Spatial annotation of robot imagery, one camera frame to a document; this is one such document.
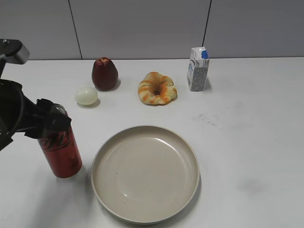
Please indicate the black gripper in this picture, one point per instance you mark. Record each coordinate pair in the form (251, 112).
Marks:
(20, 115)

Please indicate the red cola can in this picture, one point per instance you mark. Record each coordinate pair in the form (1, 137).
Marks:
(61, 152)

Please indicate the beige round plate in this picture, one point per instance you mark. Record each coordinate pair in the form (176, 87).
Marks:
(145, 174)

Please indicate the white egg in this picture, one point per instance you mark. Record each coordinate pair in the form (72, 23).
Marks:
(86, 96)

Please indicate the dark red wax apple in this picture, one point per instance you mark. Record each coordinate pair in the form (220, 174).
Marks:
(104, 74)

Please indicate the orange striped bread roll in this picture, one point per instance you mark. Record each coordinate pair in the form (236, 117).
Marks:
(157, 89)

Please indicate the small white milk carton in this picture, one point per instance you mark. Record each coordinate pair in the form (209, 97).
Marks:
(197, 69)

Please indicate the grey camera on gripper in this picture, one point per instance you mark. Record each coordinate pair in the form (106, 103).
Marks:
(13, 51)

